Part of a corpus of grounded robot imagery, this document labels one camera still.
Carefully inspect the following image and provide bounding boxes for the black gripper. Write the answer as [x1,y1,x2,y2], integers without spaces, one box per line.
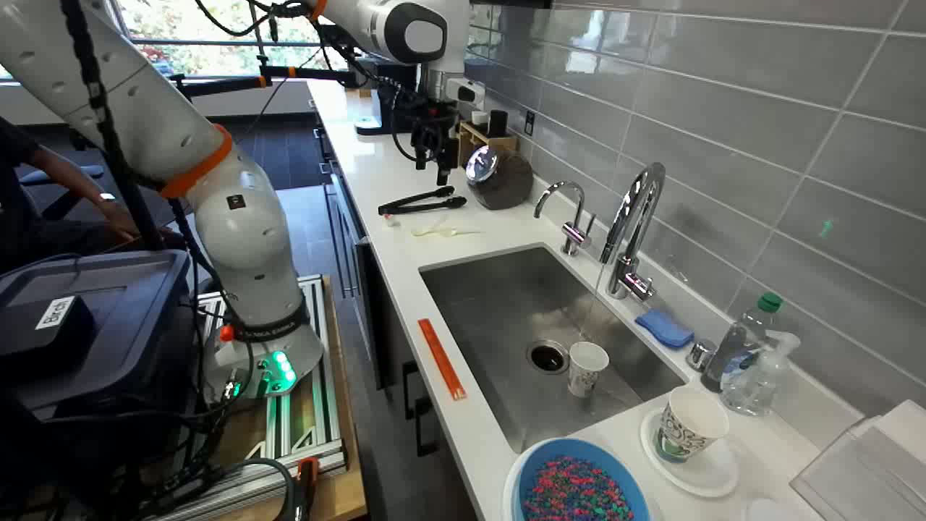
[412,97,458,186]

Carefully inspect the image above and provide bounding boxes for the chrome tap faucet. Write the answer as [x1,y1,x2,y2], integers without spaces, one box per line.
[600,161,665,301]

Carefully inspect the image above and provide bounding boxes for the person forearm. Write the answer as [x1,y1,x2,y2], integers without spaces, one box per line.
[0,119,140,239]

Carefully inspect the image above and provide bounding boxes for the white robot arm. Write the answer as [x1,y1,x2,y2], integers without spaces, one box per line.
[0,0,468,393]

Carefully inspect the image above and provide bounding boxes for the small chrome side tap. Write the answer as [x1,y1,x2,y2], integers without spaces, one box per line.
[532,178,593,254]

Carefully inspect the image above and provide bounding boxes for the wooden knife block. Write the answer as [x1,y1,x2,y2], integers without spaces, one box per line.
[458,122,519,164]

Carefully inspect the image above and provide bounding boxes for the black kitchen tongs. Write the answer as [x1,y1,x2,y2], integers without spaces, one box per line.
[376,186,467,215]

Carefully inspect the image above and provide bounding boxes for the black coffee machine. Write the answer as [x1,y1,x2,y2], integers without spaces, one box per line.
[354,84,413,135]

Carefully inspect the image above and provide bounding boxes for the dark round kettle pot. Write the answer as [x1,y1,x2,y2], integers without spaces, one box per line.
[467,144,532,212]

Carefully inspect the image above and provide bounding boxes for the stainless steel sink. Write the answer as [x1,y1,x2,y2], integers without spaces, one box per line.
[422,245,680,450]

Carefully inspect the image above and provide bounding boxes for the orange strip on counter edge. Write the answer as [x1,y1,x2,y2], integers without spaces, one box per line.
[418,319,467,398]

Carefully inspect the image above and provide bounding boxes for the white paper cup in sink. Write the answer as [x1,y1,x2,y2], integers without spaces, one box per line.
[568,340,612,397]

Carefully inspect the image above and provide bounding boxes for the blue sponge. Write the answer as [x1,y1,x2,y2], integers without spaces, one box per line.
[636,310,696,351]

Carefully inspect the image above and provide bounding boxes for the blue bowl with beads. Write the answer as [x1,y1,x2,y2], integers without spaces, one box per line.
[505,437,652,521]

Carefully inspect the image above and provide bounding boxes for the patterned paper cup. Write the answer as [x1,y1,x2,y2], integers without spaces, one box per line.
[654,388,730,463]

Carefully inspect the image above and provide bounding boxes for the clear plastic water bottle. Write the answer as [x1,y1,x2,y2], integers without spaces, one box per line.
[701,291,784,390]

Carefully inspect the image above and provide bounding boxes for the dark plastic storage bin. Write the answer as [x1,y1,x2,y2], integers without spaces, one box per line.
[0,251,193,423]

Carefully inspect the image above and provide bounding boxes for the white saucer plate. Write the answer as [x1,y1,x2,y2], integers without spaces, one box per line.
[639,410,742,500]

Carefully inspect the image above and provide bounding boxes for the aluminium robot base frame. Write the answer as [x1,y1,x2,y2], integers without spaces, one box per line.
[198,272,350,487]

